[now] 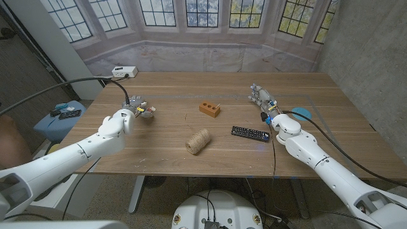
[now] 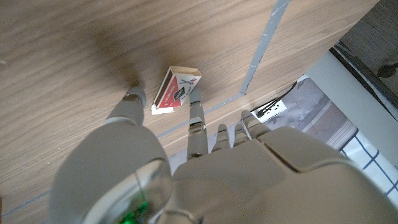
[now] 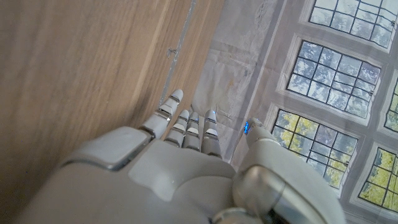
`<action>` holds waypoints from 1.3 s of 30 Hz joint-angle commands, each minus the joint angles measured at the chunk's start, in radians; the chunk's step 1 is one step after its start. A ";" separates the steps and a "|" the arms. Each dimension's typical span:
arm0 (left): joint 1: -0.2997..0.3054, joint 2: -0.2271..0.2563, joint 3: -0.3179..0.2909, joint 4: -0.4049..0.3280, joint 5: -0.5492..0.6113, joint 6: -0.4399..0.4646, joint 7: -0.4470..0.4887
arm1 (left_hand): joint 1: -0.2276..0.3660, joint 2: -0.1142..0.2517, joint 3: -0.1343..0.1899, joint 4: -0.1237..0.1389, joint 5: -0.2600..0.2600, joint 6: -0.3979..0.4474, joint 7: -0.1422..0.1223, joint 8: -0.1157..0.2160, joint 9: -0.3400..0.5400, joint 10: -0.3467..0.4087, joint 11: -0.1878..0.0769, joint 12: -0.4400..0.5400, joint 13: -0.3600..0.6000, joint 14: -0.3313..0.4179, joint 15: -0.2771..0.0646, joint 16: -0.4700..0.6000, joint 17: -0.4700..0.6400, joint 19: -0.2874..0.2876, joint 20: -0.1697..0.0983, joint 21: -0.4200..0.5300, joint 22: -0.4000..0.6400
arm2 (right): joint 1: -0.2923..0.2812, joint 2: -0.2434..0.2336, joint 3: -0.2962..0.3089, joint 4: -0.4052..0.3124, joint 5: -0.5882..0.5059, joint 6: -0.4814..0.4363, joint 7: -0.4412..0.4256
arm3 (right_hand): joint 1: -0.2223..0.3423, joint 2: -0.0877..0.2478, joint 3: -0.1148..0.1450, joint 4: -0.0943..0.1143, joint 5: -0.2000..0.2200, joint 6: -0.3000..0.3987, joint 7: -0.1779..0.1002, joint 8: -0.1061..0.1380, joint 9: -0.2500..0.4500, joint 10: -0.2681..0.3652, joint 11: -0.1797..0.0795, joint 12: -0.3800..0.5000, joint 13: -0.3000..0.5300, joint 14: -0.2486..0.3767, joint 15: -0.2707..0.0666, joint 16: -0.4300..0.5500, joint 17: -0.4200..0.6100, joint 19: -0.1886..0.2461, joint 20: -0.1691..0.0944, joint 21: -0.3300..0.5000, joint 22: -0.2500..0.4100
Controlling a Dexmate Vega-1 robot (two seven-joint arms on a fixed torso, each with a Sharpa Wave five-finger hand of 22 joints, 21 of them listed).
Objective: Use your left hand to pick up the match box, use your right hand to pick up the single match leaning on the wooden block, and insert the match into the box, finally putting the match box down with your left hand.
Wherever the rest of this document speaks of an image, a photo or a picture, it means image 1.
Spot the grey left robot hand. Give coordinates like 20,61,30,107
121,94,156,119

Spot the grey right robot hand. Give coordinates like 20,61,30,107
248,83,280,116

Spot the orange wooden block with holes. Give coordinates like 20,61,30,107
198,101,221,118

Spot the white power strip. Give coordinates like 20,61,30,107
111,66,139,79

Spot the black remote control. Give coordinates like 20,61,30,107
230,125,271,143

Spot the blue round disc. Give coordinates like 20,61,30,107
291,107,313,121

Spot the black flat device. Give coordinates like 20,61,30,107
59,109,82,121

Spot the printed window backdrop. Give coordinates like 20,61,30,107
39,0,340,77

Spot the jute twine spool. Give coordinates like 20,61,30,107
184,128,212,156

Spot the black round floor fan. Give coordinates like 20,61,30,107
144,176,168,189

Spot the blue padded stool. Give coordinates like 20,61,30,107
33,100,87,143

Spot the white table leg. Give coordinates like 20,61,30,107
289,178,311,220
128,175,147,214

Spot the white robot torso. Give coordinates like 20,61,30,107
171,190,264,229

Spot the person's bare leg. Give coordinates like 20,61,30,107
0,114,32,169

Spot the black power strip cord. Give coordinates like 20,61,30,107
103,73,130,85

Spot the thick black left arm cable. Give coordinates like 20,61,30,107
0,76,131,116

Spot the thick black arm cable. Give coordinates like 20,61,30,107
0,76,131,116
282,110,407,188

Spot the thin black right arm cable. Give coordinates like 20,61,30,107
268,122,277,181

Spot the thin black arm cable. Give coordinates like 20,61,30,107
268,122,277,181
0,157,102,222

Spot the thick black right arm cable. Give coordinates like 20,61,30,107
282,110,407,188

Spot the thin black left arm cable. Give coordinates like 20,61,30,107
0,157,102,222

